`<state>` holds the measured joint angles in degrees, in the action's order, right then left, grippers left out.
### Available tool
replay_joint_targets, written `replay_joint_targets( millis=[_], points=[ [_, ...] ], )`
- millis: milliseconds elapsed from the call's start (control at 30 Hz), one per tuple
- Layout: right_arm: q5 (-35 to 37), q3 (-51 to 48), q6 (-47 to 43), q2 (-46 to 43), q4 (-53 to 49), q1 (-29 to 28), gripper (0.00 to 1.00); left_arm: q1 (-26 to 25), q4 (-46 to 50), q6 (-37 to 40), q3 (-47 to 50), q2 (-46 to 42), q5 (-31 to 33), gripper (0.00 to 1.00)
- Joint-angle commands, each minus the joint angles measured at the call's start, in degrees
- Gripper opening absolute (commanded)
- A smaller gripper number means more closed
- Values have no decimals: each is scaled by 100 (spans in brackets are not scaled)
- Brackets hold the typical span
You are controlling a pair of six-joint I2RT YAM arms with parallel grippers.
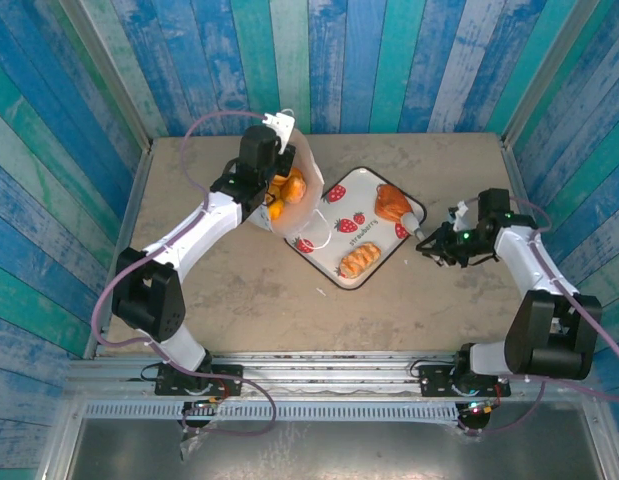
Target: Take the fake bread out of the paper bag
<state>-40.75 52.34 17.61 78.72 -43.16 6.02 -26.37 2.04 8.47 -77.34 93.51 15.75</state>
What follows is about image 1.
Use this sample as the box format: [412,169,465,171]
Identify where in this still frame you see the white strawberry print tray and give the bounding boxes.
[283,166,429,291]

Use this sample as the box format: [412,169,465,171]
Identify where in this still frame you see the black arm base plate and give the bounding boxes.
[417,363,513,400]
[153,362,245,399]

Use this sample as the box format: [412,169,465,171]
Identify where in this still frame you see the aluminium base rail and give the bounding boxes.
[63,349,560,402]

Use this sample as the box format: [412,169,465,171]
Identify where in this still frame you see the grey metal panel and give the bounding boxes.
[63,417,608,480]

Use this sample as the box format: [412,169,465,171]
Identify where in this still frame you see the pale braided fake pastry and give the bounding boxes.
[338,241,383,279]

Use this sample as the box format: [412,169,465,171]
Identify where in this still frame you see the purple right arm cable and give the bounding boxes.
[458,195,619,437]

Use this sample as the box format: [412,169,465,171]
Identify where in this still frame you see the white printed paper bag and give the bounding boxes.
[246,108,335,254]

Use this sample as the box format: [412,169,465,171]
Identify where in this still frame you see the steel tongs with white tips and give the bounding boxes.
[399,210,440,246]

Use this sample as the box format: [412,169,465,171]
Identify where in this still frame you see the slotted grey cable duct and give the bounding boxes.
[83,401,463,422]

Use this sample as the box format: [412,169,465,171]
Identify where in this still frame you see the small LED circuit board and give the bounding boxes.
[181,397,225,432]
[458,397,501,432]

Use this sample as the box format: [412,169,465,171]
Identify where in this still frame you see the aluminium frame post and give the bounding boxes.
[57,0,154,152]
[499,0,599,147]

